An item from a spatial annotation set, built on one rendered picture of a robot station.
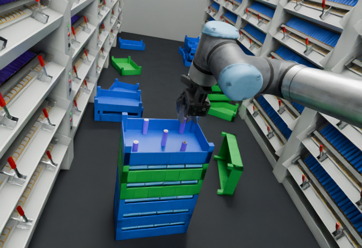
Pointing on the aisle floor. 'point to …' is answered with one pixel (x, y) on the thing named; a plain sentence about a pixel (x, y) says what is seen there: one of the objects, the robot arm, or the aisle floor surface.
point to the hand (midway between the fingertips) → (183, 118)
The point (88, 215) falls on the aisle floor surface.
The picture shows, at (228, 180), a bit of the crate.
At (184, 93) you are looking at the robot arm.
